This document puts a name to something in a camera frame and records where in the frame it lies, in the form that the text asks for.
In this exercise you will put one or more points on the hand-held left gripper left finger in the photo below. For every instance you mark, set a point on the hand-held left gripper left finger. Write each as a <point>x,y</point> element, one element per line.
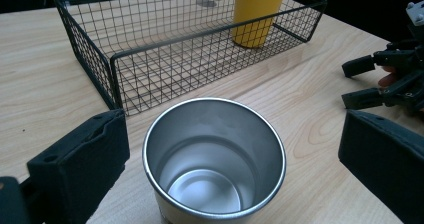
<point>83,157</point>

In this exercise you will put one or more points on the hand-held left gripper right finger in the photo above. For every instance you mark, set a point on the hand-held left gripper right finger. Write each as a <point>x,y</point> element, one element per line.
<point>386,164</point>

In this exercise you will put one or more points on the tall yellow steel cup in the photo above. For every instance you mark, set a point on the tall yellow steel cup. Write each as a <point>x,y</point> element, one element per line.
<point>256,4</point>

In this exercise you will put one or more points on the short steel cup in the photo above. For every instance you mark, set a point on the short steel cup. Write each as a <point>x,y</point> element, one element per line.
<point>213,157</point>

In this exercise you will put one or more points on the dark round table grommet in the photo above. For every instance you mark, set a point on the dark round table grommet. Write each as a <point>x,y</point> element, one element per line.
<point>206,3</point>

